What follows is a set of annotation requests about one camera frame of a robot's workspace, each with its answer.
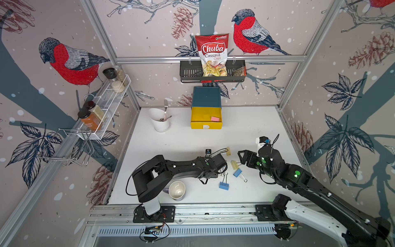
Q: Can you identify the yellow binder clip right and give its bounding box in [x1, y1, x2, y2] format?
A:
[230, 160, 239, 171]

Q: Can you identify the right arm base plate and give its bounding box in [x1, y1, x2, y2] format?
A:
[253, 204, 296, 223]

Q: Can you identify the red cassava chips bag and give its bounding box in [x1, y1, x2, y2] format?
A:
[195, 34, 229, 77]

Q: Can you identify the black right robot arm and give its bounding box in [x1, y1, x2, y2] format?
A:
[238, 144, 391, 247]

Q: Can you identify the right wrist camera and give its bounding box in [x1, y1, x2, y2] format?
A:
[256, 136, 271, 148]

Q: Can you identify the white utensil cup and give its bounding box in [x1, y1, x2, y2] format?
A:
[148, 108, 171, 133]

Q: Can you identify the orange spice jar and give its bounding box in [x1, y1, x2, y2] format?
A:
[78, 108, 102, 132]

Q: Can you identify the white wire spice rack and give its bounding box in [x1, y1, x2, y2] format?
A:
[78, 76, 131, 140]

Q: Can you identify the metal fork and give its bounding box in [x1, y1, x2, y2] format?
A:
[160, 99, 169, 121]

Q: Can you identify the yellow top drawer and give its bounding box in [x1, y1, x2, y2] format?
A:
[190, 107, 223, 130]

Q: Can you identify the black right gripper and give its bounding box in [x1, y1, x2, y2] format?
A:
[236, 150, 278, 182]

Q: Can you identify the beige spice jar black lid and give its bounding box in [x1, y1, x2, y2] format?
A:
[83, 101, 107, 121]

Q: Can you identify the white and purple mug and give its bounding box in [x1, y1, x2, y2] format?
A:
[162, 181, 186, 201]

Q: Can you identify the black wire wall basket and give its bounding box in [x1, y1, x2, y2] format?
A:
[180, 60, 246, 83]

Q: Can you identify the white spice jar black lid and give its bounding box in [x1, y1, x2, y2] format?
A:
[102, 68, 125, 93]

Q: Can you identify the clear spice jar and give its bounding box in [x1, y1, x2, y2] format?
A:
[114, 65, 128, 86]

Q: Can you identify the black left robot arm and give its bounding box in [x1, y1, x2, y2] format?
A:
[129, 154, 227, 216]

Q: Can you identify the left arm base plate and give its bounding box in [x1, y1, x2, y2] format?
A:
[133, 204, 175, 223]

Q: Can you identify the small electronics board with wires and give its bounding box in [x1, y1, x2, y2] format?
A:
[139, 222, 171, 243]

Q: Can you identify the teal mini drawer cabinet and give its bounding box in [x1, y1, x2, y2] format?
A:
[192, 86, 222, 108]

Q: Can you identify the blue binder clip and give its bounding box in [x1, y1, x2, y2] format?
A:
[233, 168, 248, 183]
[219, 172, 229, 190]

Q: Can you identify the metal wire rack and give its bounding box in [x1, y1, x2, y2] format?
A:
[36, 128, 95, 167]

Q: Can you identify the blue binder clip front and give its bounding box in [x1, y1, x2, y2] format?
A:
[219, 172, 229, 190]

